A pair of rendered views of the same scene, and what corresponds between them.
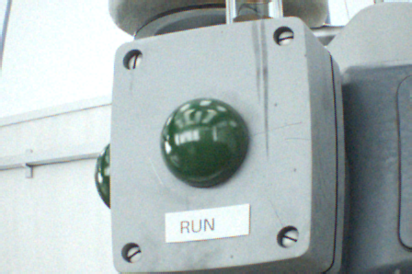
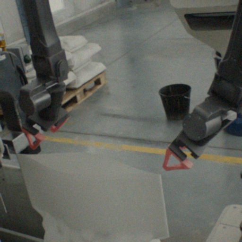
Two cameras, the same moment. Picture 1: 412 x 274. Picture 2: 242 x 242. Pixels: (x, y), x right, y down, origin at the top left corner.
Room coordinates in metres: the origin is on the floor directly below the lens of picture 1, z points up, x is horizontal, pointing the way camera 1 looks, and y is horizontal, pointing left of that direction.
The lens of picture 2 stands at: (1.74, 0.52, 1.61)
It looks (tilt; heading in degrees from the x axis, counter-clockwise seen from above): 24 degrees down; 190
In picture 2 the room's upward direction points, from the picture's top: 10 degrees counter-clockwise
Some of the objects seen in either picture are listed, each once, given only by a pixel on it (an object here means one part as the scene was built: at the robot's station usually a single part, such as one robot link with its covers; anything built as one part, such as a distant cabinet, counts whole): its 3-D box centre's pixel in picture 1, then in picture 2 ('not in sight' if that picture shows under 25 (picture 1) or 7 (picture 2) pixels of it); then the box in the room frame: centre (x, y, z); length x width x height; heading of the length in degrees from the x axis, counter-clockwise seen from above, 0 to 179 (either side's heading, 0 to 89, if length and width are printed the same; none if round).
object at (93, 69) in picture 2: not in sight; (78, 74); (-2.71, -0.68, 0.20); 0.67 x 0.43 x 0.15; 157
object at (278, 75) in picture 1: (232, 165); (18, 59); (0.47, -0.01, 1.29); 0.08 x 0.05 x 0.09; 67
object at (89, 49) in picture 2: not in sight; (72, 55); (-2.71, -0.69, 0.44); 0.68 x 0.44 x 0.15; 157
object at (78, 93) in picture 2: not in sight; (50, 95); (-2.49, -0.99, 0.07); 1.20 x 0.82 x 0.14; 159
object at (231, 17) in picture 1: (256, 27); (1, 40); (0.53, -0.02, 1.37); 0.03 x 0.02 x 0.03; 67
